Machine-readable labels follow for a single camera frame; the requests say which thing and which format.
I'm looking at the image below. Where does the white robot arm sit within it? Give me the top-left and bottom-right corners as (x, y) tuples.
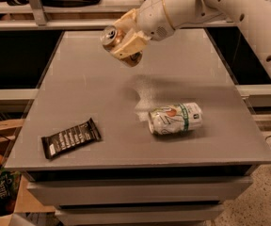
(111, 0), (271, 78)

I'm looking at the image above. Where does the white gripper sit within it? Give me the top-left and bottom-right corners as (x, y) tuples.
(111, 0), (175, 59)

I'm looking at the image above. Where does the orange soda can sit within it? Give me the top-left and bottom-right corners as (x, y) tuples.
(100, 25), (142, 67)

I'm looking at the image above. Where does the metal shelf frame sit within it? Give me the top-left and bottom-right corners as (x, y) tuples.
(0, 0), (229, 31)

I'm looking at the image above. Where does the black snack bar wrapper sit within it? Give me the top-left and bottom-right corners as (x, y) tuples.
(41, 119), (102, 159)

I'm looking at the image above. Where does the cardboard box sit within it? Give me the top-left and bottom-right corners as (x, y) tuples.
(0, 119), (55, 226)

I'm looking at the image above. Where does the white green soda can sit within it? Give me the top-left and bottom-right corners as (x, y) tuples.
(148, 103), (202, 135)

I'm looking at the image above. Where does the grey drawer cabinet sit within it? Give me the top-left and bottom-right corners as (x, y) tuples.
(7, 29), (271, 226)

